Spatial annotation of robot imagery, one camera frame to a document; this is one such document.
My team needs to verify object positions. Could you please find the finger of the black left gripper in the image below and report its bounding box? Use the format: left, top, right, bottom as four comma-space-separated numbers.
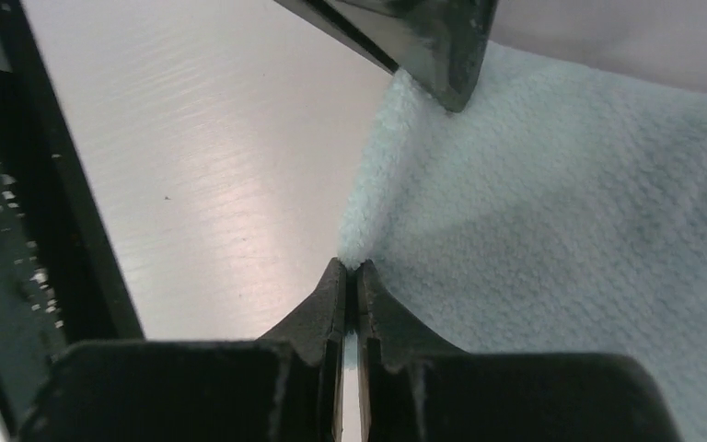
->
277, 0, 498, 112

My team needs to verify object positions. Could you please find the light mint green towel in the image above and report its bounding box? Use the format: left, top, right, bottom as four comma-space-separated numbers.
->
338, 43, 707, 441

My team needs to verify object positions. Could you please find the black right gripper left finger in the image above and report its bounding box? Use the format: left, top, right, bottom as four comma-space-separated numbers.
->
17, 259, 347, 441

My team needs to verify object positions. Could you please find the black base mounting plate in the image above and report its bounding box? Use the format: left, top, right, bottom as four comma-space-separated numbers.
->
0, 1, 144, 436

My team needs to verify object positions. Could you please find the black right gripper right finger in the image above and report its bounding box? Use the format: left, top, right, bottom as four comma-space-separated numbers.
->
356, 262, 680, 441

